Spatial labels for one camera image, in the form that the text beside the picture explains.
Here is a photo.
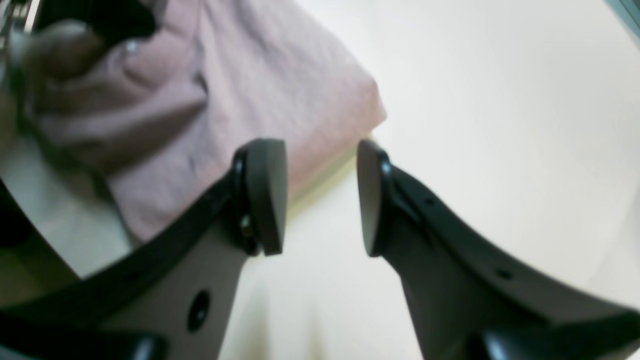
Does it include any mauve t-shirt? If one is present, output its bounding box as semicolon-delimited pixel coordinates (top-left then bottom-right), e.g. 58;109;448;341
16;0;386;241

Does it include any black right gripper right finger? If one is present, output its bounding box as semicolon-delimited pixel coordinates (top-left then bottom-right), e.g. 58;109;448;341
356;139;639;360

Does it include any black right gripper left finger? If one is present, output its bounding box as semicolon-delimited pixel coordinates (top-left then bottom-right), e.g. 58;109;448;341
1;138;288;360

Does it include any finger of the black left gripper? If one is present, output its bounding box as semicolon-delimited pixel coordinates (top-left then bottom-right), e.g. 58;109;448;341
32;0;157;46

